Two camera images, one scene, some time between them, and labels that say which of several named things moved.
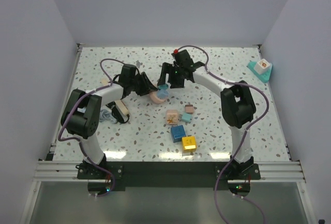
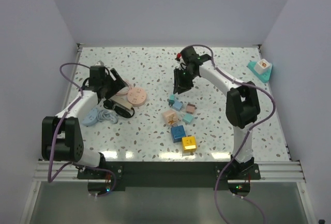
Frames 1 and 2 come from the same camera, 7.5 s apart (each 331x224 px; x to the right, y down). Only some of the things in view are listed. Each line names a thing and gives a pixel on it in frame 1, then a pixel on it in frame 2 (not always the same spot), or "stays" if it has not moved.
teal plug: x=163 y=86 → x=171 y=100
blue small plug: x=162 y=93 → x=177 y=105
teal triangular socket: x=265 y=77 stays
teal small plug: x=186 y=117 stays
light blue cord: x=106 y=116 stays
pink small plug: x=189 y=108 stays
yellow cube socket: x=189 y=144 stays
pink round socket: x=153 y=95 → x=136 y=96
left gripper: x=147 y=87 → x=118 y=84
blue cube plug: x=177 y=133 stays
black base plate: x=169 y=174 stays
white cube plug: x=262 y=66 stays
